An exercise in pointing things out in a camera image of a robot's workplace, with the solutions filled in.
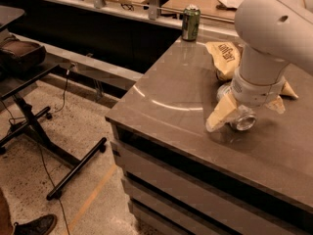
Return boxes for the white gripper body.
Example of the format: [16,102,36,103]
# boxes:
[231,70,286,108]

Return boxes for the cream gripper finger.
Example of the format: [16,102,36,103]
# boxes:
[264,76,298,114]
[205,92,239,132]

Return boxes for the silver 7up can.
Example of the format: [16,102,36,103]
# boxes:
[216,82,256,131]

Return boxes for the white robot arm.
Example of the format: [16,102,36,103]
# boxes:
[205,0,313,132]

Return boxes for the green upright soda can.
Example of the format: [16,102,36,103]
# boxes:
[182,4,201,41]

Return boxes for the yellow chip bag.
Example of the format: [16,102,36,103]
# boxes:
[205,42,244,81]

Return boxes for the white papers on desk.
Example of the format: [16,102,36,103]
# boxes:
[216,0,245,10]

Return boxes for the grey cabinet drawers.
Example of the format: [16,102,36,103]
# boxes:
[112,122,313,235]

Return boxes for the black rolling stand base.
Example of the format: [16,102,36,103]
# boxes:
[0,64,107,201]

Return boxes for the dark bag on stand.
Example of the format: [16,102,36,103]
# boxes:
[0,35,46,76]

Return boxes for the black shoe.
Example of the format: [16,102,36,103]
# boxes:
[13,213,58,235]

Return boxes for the metal rail bracket middle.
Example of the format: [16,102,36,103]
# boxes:
[149,0,159,21]

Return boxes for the black floor cable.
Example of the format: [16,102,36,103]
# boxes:
[0,67,73,235]

